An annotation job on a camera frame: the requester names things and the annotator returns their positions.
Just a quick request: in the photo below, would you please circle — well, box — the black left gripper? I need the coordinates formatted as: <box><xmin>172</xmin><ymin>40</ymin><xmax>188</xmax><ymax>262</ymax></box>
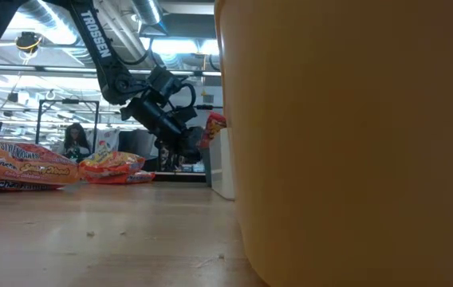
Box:
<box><xmin>120</xmin><ymin>97</ymin><xmax>206</xmax><ymax>163</ymax></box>

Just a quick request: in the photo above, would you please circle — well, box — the red spicy noodle pack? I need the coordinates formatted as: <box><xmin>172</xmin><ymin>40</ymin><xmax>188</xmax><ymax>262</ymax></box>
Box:
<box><xmin>0</xmin><ymin>135</ymin><xmax>81</xmax><ymax>185</ymax></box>
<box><xmin>197</xmin><ymin>111</ymin><xmax>228</xmax><ymax>149</ymax></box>

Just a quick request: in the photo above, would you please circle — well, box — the white plastic bin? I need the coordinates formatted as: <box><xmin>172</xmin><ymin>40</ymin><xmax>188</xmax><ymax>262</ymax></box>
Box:
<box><xmin>209</xmin><ymin>127</ymin><xmax>235</xmax><ymax>200</ymax></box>

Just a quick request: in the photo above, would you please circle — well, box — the yellow plastic bin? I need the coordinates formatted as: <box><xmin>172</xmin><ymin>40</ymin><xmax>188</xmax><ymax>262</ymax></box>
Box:
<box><xmin>214</xmin><ymin>0</ymin><xmax>453</xmax><ymax>287</ymax></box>

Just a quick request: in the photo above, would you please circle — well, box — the dark grey partition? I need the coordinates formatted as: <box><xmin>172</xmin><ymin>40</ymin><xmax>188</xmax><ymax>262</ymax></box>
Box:
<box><xmin>118</xmin><ymin>129</ymin><xmax>156</xmax><ymax>159</ymax></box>

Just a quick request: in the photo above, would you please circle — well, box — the white printed cloth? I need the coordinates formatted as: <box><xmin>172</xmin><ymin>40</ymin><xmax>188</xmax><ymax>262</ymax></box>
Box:
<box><xmin>89</xmin><ymin>128</ymin><xmax>120</xmax><ymax>155</ymax></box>

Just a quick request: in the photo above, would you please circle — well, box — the bright ceiling light panel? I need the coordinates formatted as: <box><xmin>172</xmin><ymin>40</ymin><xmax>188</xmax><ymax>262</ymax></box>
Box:
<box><xmin>140</xmin><ymin>36</ymin><xmax>220</xmax><ymax>56</ymax></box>

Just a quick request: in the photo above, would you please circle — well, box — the person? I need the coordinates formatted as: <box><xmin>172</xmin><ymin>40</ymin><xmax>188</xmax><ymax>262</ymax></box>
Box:
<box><xmin>62</xmin><ymin>122</ymin><xmax>92</xmax><ymax>161</ymax></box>

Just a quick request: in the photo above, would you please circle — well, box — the long ceiling tube light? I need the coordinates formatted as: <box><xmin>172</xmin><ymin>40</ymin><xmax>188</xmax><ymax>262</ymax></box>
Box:
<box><xmin>0</xmin><ymin>65</ymin><xmax>222</xmax><ymax>77</ymax></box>

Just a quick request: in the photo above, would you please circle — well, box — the black aluminium table frame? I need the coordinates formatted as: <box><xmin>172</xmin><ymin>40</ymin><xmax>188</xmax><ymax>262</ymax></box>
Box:
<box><xmin>152</xmin><ymin>171</ymin><xmax>207</xmax><ymax>183</ymax></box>

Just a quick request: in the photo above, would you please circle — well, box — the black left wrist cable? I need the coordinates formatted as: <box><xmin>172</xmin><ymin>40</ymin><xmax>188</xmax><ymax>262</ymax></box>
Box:
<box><xmin>168</xmin><ymin>81</ymin><xmax>198</xmax><ymax>120</ymax></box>

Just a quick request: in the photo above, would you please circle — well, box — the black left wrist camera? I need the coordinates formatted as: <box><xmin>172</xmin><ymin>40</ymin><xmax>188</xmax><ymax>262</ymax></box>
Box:
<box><xmin>146</xmin><ymin>65</ymin><xmax>183</xmax><ymax>97</ymax></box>

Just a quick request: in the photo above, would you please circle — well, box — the small silver ventilation duct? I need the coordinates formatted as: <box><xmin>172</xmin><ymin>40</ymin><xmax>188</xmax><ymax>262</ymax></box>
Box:
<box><xmin>130</xmin><ymin>0</ymin><xmax>163</xmax><ymax>26</ymax></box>

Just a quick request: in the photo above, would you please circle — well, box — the ceiling camera with yellow cable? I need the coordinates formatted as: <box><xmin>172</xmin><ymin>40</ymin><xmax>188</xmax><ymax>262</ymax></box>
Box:
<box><xmin>14</xmin><ymin>30</ymin><xmax>43</xmax><ymax>55</ymax></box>

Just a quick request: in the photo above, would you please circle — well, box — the large silver ventilation duct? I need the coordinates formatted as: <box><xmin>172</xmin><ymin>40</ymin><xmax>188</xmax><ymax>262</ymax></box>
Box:
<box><xmin>18</xmin><ymin>0</ymin><xmax>160</xmax><ymax>107</ymax></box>

